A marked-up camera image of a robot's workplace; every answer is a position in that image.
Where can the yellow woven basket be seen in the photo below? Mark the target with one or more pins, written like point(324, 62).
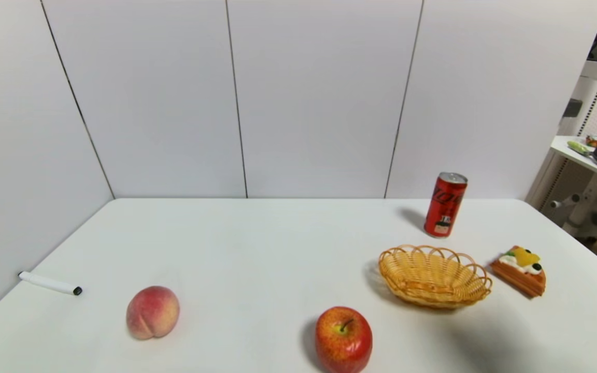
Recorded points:
point(433, 280)

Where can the fruit topped cake slice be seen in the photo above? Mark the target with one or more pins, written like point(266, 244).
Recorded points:
point(522, 274)

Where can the red soda can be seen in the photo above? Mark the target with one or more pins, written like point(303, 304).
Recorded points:
point(444, 207)

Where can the pink peach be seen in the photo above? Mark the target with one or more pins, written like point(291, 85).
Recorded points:
point(152, 313)

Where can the red apple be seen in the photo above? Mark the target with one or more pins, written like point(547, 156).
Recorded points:
point(343, 342)

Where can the white side table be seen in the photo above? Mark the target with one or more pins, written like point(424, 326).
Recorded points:
point(583, 163)

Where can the white marker with black cap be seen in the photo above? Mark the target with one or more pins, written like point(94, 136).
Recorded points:
point(50, 283)

